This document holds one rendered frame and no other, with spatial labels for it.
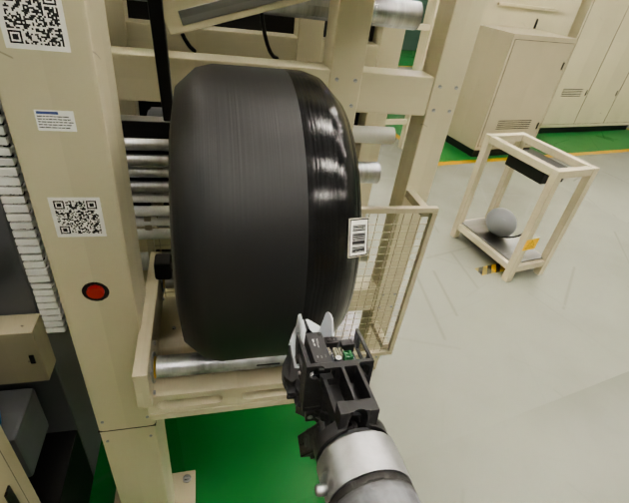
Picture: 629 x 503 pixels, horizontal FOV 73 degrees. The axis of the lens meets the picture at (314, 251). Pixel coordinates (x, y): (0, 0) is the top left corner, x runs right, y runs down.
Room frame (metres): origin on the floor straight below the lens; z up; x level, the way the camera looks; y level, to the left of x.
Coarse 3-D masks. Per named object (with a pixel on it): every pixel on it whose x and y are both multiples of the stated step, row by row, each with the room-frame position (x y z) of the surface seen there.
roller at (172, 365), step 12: (156, 360) 0.54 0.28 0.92; (168, 360) 0.55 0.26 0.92; (180, 360) 0.55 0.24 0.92; (192, 360) 0.56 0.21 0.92; (204, 360) 0.56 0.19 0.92; (216, 360) 0.57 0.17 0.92; (228, 360) 0.57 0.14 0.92; (240, 360) 0.58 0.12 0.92; (252, 360) 0.58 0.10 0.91; (264, 360) 0.59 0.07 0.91; (276, 360) 0.60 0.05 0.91; (156, 372) 0.53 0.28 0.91; (168, 372) 0.53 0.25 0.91; (180, 372) 0.54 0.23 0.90; (192, 372) 0.54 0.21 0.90; (204, 372) 0.55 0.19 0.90; (216, 372) 0.56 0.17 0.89
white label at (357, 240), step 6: (348, 222) 0.54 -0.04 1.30; (354, 222) 0.55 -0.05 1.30; (360, 222) 0.56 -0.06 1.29; (366, 222) 0.56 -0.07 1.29; (348, 228) 0.54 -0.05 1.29; (354, 228) 0.55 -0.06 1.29; (360, 228) 0.55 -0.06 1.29; (366, 228) 0.56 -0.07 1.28; (348, 234) 0.54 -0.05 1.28; (354, 234) 0.54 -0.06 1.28; (360, 234) 0.55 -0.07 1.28; (366, 234) 0.56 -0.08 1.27; (348, 240) 0.53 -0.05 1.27; (354, 240) 0.54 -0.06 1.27; (360, 240) 0.55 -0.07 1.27; (366, 240) 0.55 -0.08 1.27; (348, 246) 0.53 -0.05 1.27; (354, 246) 0.54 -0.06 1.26; (360, 246) 0.54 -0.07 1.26; (366, 246) 0.55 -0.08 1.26; (348, 252) 0.53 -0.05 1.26; (354, 252) 0.53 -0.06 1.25; (360, 252) 0.54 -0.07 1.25; (366, 252) 0.55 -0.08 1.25
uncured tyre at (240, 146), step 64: (192, 128) 0.57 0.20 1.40; (256, 128) 0.59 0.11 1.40; (320, 128) 0.62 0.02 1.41; (192, 192) 0.51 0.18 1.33; (256, 192) 0.52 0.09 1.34; (320, 192) 0.55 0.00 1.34; (192, 256) 0.47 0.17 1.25; (256, 256) 0.48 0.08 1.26; (320, 256) 0.51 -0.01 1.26; (192, 320) 0.46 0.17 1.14; (256, 320) 0.46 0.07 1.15; (320, 320) 0.50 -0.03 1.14
